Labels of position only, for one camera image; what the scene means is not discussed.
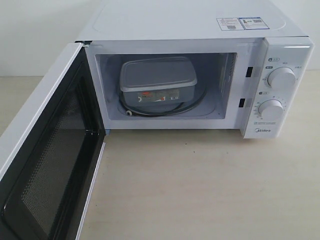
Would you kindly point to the white plastic food container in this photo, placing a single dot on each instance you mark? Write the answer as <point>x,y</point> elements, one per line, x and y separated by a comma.
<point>162,67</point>

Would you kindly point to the white microwave door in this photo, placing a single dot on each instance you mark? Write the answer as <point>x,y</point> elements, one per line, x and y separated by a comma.
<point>50,153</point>

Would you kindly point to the glass microwave turntable plate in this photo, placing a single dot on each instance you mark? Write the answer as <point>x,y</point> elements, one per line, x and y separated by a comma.
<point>197,97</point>

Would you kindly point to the white Midea microwave body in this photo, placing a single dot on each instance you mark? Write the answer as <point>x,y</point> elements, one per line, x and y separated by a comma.
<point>232,65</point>

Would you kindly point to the lower white timer knob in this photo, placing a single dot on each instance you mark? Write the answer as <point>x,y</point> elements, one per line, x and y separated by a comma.
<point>271,110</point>

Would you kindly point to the upper white control knob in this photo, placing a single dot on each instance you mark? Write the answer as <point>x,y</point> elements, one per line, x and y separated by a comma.
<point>281,78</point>

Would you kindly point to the warning label sticker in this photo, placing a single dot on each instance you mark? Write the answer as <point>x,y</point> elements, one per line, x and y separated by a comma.
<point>241,24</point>

